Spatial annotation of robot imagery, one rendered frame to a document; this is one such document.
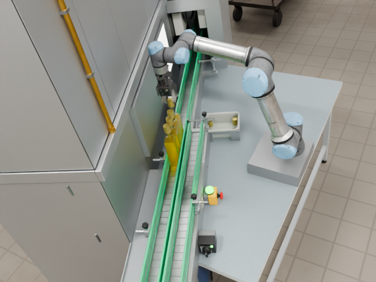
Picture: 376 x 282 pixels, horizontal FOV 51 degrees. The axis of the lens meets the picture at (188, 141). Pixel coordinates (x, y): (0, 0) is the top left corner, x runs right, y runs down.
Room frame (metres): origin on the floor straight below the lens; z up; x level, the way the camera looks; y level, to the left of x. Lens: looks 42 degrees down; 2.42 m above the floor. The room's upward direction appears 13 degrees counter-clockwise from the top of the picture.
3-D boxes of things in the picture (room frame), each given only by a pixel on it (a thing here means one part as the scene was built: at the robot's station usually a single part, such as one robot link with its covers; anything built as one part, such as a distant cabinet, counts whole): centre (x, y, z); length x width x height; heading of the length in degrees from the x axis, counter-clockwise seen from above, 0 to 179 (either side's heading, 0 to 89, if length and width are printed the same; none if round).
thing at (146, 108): (1.97, 0.11, 1.15); 0.90 x 0.03 x 0.34; 165
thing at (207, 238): (1.06, 0.02, 0.79); 0.08 x 0.08 x 0.08; 75
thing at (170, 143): (1.53, 0.09, 0.99); 0.06 x 0.06 x 0.21; 75
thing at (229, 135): (1.85, -0.20, 0.79); 0.27 x 0.17 x 0.08; 75
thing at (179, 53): (1.64, -0.05, 1.48); 0.11 x 0.11 x 0.08; 59
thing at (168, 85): (1.67, 0.05, 1.32); 0.09 x 0.08 x 0.12; 164
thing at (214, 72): (2.38, -0.27, 0.90); 0.17 x 0.05 x 0.23; 75
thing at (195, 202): (1.17, 0.01, 0.94); 0.07 x 0.04 x 0.13; 75
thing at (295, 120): (1.49, -0.55, 1.00); 0.13 x 0.12 x 0.14; 149
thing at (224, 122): (1.85, -0.23, 0.80); 0.22 x 0.17 x 0.09; 75
